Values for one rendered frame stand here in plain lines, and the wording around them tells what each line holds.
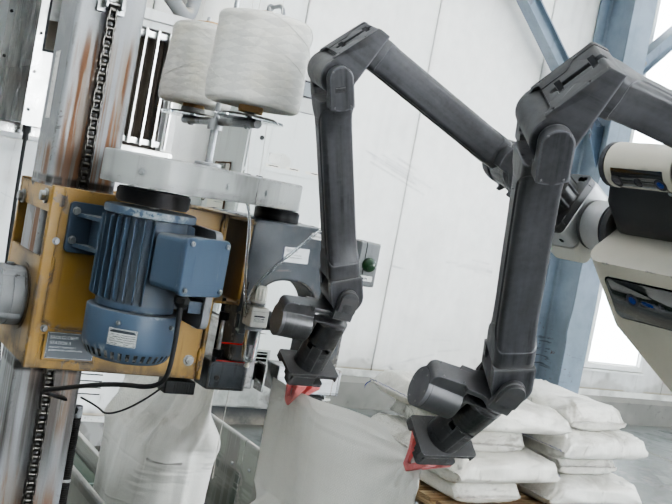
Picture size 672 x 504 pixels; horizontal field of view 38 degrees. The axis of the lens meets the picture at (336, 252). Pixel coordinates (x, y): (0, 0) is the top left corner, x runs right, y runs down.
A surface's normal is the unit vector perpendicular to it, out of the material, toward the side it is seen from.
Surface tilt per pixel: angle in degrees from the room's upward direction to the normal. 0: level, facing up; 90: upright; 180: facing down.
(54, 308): 90
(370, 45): 104
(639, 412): 90
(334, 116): 118
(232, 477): 90
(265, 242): 90
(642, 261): 40
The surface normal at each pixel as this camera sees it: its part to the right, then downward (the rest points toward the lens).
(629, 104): 0.25, 0.58
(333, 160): 0.26, 0.37
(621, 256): -0.40, -0.84
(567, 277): -0.85, -0.13
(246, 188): 0.92, 0.19
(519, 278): 0.01, 0.57
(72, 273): 0.50, 0.14
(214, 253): 0.81, 0.18
